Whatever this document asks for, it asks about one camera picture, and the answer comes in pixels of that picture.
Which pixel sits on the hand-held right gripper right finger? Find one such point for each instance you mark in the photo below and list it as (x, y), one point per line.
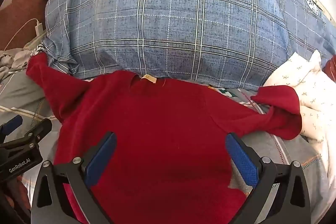
(242, 158)

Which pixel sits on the red cloth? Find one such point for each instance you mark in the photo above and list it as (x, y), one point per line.
(330, 66)

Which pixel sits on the blue plaid pillow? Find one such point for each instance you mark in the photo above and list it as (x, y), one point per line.
(170, 29)

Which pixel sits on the red sweater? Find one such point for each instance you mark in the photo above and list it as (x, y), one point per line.
(162, 121)

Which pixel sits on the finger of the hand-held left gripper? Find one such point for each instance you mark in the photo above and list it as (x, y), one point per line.
(11, 124)
(39, 129)

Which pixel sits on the white charger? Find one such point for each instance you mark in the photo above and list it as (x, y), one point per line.
(39, 28)

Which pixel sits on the grey crumpled cloth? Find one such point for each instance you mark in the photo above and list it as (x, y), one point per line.
(13, 61)

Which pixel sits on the white floral pillow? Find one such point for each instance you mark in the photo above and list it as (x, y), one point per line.
(315, 98)

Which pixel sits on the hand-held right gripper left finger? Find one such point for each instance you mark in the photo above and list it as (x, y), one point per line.
(101, 161)

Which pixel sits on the grey bedsheet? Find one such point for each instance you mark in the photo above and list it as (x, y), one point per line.
(288, 150)

